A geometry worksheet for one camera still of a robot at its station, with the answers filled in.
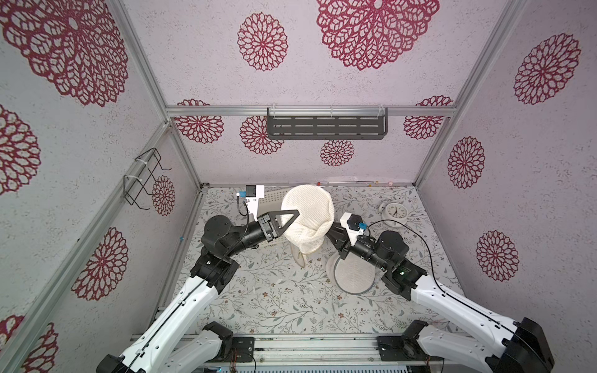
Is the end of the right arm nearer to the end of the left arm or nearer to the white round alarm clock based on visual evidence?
the end of the left arm

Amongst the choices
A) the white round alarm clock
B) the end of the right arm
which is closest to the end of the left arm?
the end of the right arm

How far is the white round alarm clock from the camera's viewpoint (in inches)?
41.3
